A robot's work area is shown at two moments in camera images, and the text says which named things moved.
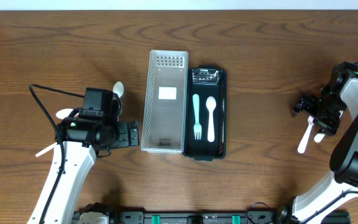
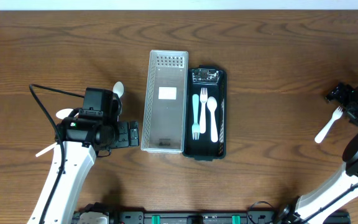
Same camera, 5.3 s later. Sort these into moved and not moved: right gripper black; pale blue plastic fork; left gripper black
Moved: right gripper black
Not moved: pale blue plastic fork; left gripper black
